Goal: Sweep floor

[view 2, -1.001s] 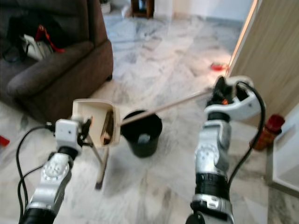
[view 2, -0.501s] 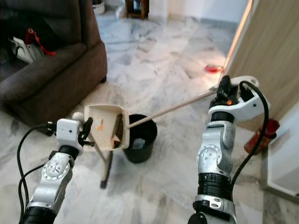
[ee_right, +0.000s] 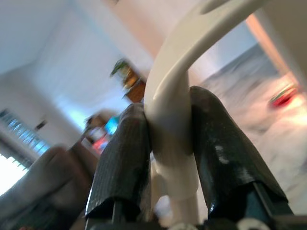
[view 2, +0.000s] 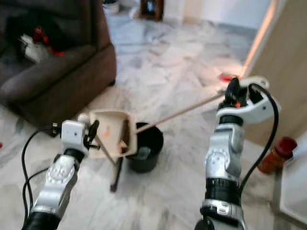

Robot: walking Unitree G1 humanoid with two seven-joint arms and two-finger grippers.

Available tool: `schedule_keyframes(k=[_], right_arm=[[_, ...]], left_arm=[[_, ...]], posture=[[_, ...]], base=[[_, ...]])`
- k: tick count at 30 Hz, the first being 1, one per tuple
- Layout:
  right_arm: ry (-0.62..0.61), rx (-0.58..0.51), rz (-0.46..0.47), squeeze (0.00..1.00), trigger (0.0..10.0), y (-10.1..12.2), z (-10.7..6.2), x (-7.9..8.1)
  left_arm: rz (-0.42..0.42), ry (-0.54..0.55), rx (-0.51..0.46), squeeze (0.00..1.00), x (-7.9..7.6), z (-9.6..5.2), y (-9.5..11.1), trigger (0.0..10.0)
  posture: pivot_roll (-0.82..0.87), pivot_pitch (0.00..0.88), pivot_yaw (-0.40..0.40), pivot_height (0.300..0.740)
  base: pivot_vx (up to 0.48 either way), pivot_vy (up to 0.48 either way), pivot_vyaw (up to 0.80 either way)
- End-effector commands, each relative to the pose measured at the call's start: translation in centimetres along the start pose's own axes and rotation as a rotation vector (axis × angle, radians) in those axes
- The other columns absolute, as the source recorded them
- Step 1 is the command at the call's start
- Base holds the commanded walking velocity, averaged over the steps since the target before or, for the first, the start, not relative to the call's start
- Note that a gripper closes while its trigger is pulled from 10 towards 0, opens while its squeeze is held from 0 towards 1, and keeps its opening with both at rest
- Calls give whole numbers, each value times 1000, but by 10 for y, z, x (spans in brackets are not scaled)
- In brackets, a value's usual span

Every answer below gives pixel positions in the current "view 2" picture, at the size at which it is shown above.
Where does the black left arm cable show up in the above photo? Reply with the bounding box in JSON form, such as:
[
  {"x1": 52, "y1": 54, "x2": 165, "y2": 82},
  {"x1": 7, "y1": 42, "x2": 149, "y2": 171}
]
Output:
[{"x1": 21, "y1": 124, "x2": 63, "y2": 227}]

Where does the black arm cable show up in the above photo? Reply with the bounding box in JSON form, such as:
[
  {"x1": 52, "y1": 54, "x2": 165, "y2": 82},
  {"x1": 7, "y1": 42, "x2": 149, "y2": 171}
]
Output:
[
  {"x1": 21, "y1": 124, "x2": 63, "y2": 227},
  {"x1": 239, "y1": 82, "x2": 282, "y2": 193}
]

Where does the dark brown fabric sofa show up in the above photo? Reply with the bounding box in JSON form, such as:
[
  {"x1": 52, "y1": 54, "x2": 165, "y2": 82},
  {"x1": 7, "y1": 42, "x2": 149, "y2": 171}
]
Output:
[{"x1": 0, "y1": 0, "x2": 118, "y2": 128}]

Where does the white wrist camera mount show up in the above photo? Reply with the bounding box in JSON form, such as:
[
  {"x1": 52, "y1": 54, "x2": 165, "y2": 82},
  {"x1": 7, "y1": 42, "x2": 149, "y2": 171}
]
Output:
[
  {"x1": 61, "y1": 119, "x2": 88, "y2": 157},
  {"x1": 215, "y1": 93, "x2": 282, "y2": 127}
]

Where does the white round pot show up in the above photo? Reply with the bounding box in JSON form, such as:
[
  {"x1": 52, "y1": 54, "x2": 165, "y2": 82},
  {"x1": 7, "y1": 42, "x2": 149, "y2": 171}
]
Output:
[{"x1": 103, "y1": 0, "x2": 121, "y2": 14}]

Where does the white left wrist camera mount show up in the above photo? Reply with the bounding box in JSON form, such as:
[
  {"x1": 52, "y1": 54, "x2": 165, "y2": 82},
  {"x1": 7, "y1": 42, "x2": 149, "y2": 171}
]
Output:
[{"x1": 61, "y1": 119, "x2": 88, "y2": 157}]

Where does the flat red floor object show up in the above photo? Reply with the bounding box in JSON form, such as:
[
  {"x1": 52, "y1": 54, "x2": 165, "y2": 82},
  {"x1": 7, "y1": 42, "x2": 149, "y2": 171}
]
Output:
[{"x1": 219, "y1": 71, "x2": 241, "y2": 82}]

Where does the beige wooden partition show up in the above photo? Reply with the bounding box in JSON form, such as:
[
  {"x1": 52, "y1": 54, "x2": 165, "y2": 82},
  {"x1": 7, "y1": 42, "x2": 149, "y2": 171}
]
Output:
[{"x1": 239, "y1": 0, "x2": 307, "y2": 147}]

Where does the white bag red strap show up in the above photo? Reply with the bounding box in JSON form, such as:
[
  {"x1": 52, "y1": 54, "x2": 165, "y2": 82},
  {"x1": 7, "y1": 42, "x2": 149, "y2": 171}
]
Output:
[{"x1": 20, "y1": 27, "x2": 66, "y2": 63}]

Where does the beige long-handled dustpan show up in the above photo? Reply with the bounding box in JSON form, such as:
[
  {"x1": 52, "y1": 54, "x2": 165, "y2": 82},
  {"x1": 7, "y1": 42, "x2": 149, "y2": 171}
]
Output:
[{"x1": 90, "y1": 75, "x2": 271, "y2": 158}]

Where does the red lidded jar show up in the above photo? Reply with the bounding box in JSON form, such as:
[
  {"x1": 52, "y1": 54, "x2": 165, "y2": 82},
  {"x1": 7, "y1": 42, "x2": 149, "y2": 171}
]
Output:
[{"x1": 258, "y1": 136, "x2": 299, "y2": 174}]

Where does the black waste bin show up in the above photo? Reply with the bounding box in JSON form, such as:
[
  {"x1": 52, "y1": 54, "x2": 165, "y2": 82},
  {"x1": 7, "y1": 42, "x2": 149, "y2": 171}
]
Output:
[{"x1": 126, "y1": 122, "x2": 166, "y2": 173}]

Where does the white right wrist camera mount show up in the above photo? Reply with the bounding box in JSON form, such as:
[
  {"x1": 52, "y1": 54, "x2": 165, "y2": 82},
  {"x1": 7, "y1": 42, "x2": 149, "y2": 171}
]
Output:
[{"x1": 215, "y1": 93, "x2": 282, "y2": 127}]

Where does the white flat board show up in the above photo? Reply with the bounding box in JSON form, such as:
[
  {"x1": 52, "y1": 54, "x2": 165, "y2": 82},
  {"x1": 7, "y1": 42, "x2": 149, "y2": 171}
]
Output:
[{"x1": 279, "y1": 143, "x2": 307, "y2": 227}]

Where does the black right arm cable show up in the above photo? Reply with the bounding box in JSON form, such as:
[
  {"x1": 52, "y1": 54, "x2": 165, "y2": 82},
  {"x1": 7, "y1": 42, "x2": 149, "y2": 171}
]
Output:
[{"x1": 239, "y1": 82, "x2": 282, "y2": 193}]

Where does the small dark wooden shelf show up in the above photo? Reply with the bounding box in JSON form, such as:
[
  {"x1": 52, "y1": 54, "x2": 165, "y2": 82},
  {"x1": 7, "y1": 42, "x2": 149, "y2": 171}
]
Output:
[{"x1": 140, "y1": 0, "x2": 165, "y2": 21}]

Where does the beige handled broom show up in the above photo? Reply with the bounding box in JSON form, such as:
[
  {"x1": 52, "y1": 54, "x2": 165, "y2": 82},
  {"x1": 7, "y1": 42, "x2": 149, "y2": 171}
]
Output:
[{"x1": 78, "y1": 113, "x2": 124, "y2": 194}]

